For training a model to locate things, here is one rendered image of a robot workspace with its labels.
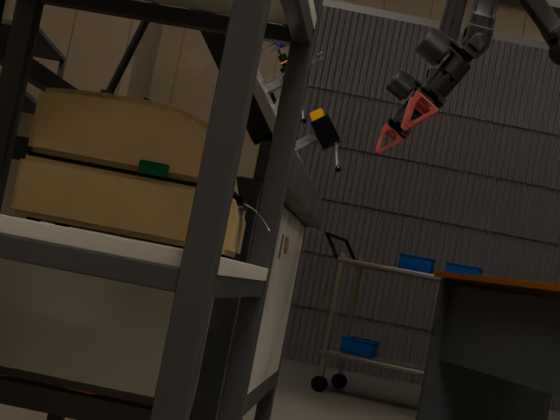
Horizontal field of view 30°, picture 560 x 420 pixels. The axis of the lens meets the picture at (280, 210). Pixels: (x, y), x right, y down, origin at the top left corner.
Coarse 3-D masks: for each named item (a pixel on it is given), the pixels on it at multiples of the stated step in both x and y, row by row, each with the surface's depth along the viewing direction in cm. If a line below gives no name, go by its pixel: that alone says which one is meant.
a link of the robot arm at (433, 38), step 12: (432, 36) 238; (444, 36) 239; (480, 36) 236; (420, 48) 238; (432, 48) 238; (444, 48) 238; (456, 48) 240; (468, 48) 237; (480, 48) 236; (432, 60) 239; (468, 60) 241
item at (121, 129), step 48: (48, 96) 140; (96, 96) 140; (48, 144) 139; (96, 144) 139; (144, 144) 139; (192, 144) 139; (48, 192) 139; (96, 192) 138; (144, 192) 138; (192, 192) 138; (144, 240) 156; (240, 240) 153
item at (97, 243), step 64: (64, 0) 168; (128, 0) 167; (192, 0) 160; (256, 0) 108; (320, 0) 164; (256, 64) 109; (0, 128) 167; (0, 192) 167; (0, 256) 109; (64, 256) 108; (128, 256) 111; (192, 256) 107; (256, 256) 161; (192, 320) 106; (256, 320) 161; (192, 384) 107
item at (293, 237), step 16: (288, 224) 233; (288, 240) 234; (288, 256) 249; (288, 272) 257; (288, 288) 266; (272, 304) 231; (288, 304) 276; (272, 320) 238; (272, 336) 246; (272, 352) 255; (272, 368) 263; (256, 384) 227
